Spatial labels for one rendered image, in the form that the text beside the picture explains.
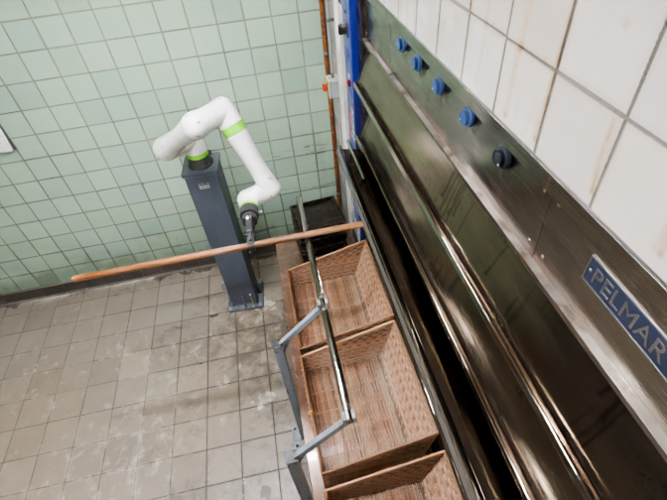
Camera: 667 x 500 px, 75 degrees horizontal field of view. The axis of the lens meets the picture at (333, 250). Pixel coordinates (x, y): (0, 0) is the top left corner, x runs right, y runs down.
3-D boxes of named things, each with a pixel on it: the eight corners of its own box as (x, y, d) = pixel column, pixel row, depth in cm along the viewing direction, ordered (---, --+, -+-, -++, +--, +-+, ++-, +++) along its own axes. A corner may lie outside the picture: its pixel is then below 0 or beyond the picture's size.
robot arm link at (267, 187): (228, 137, 216) (223, 141, 206) (248, 126, 214) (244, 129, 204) (267, 198, 229) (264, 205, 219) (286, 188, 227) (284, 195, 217)
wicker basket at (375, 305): (368, 270, 265) (366, 237, 245) (395, 348, 224) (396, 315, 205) (289, 286, 261) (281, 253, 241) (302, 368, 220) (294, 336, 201)
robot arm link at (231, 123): (199, 107, 205) (209, 99, 195) (218, 96, 211) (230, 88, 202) (220, 142, 211) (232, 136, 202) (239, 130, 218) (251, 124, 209)
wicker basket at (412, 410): (394, 349, 224) (396, 316, 204) (436, 461, 184) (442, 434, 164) (302, 371, 219) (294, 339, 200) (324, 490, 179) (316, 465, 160)
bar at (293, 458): (324, 328, 307) (302, 194, 226) (368, 533, 217) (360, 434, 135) (280, 337, 305) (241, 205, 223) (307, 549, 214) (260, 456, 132)
